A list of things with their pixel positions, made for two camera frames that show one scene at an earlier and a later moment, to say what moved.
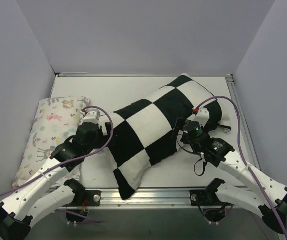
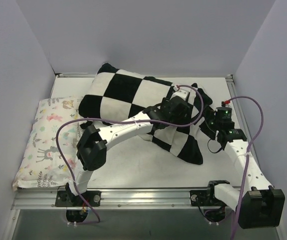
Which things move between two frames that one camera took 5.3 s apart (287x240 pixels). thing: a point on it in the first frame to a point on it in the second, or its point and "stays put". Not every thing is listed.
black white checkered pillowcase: [142, 134] to [112, 93]
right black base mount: [203, 197] stays put
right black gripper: [179, 127] to [206, 124]
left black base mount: [86, 198] stays put
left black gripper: [107, 130] to [192, 100]
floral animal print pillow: [55, 120] stays put
